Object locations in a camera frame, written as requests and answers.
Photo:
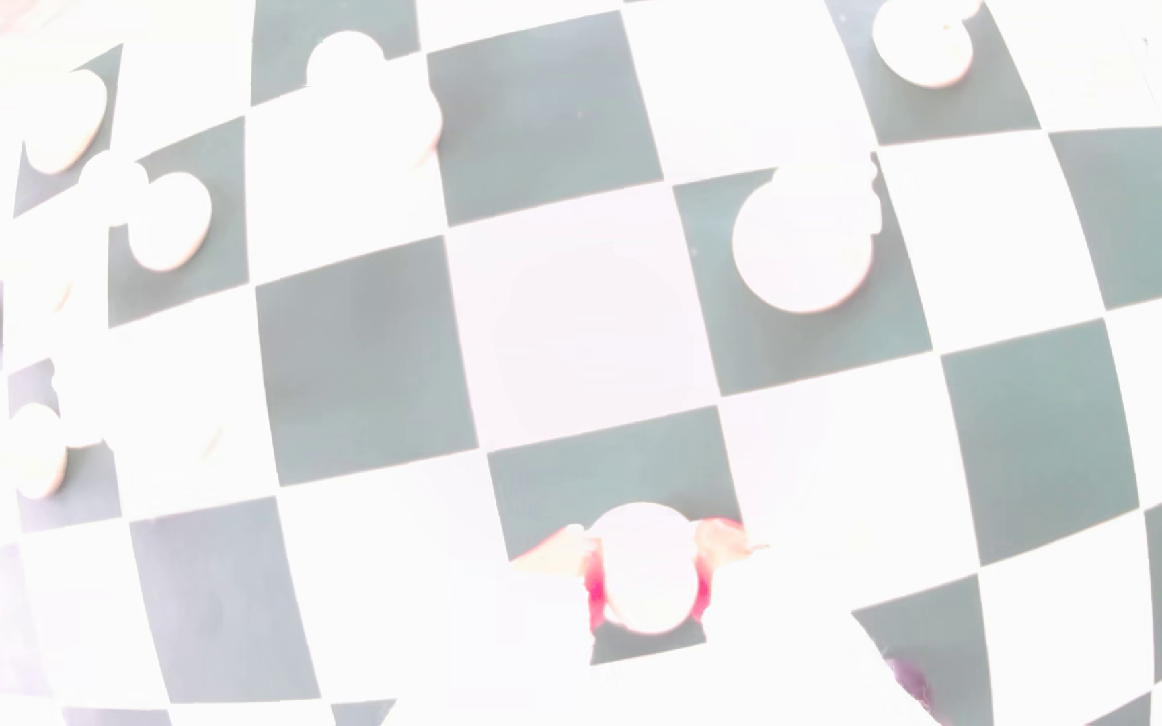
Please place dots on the white chess knight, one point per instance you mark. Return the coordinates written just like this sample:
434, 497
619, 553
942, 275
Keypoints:
803, 247

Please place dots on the green and white chess mat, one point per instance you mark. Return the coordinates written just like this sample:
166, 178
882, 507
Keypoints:
359, 363

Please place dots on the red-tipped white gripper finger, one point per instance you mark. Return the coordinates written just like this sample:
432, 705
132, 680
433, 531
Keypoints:
717, 539
586, 595

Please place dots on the white chess pawn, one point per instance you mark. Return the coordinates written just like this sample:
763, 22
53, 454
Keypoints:
379, 111
924, 45
169, 224
36, 454
647, 570

